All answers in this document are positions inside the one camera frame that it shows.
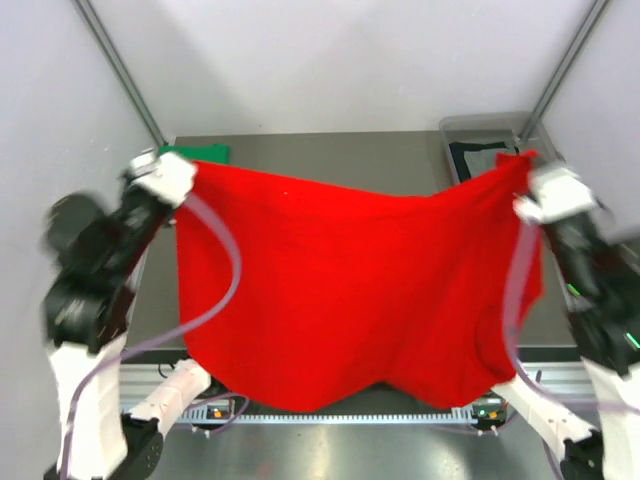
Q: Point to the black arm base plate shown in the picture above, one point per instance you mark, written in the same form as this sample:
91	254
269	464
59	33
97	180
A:
379	398

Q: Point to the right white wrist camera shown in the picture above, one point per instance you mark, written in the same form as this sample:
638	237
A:
555	192

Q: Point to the right corner aluminium post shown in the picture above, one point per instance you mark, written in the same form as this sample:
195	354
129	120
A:
589	23

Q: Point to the red t shirt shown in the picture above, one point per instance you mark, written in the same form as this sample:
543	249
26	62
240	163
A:
341	289

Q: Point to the clear plastic bin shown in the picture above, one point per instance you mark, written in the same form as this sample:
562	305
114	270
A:
471	142

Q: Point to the grey t shirt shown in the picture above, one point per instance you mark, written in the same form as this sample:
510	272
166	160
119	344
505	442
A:
482	161

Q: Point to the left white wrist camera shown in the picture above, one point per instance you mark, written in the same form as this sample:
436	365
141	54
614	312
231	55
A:
168	176

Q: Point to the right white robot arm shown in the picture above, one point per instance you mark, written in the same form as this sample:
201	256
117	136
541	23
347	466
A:
596	439

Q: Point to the folded green t shirt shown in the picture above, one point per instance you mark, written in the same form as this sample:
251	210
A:
215	153

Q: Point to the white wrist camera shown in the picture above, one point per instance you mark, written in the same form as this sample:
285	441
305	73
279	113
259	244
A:
555	192
168	176

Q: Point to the black t shirt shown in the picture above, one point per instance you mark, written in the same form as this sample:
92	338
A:
457	150

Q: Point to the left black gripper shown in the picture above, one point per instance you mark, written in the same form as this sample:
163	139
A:
130	185

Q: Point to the slotted grey cable duct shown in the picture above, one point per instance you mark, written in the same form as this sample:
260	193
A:
476	416

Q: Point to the corner aluminium post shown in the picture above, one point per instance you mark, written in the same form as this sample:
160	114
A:
93	22
589	23

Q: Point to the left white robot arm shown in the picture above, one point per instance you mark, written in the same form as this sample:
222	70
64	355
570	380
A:
85	317

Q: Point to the left corner aluminium post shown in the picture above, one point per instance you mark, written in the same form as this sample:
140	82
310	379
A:
93	22

